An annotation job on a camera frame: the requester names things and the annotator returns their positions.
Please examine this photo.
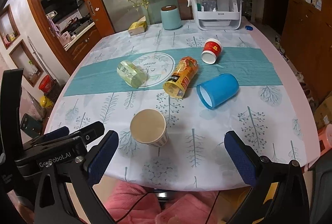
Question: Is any orange yellow paper cup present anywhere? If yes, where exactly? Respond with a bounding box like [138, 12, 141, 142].
[163, 57, 199, 99]

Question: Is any blue plastic cup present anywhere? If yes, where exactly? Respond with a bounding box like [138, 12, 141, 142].
[196, 73, 239, 109]

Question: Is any red lidded bucket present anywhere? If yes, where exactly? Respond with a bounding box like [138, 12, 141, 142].
[38, 75, 55, 94]

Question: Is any white countertop appliance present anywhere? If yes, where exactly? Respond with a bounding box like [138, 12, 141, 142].
[191, 0, 242, 31]

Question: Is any green paper cup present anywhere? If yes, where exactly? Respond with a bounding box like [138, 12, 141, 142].
[116, 60, 147, 88]

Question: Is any red white paper cup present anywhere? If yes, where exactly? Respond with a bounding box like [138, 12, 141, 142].
[201, 38, 223, 65]

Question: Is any small blue cap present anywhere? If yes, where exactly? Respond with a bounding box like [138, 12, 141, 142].
[245, 25, 253, 31]

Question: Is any grey checked paper cup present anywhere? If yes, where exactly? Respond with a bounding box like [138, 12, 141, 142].
[129, 109, 169, 148]

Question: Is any yellow tissue box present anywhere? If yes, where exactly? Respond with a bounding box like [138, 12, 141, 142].
[128, 16, 148, 36]

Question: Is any teal canister brown lid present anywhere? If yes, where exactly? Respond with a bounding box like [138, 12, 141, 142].
[160, 5, 182, 30]

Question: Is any pink padded clothing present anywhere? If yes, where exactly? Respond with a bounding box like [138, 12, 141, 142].
[104, 181, 218, 223]

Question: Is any tree patterned tablecloth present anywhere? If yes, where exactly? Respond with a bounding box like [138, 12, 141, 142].
[46, 21, 311, 190]

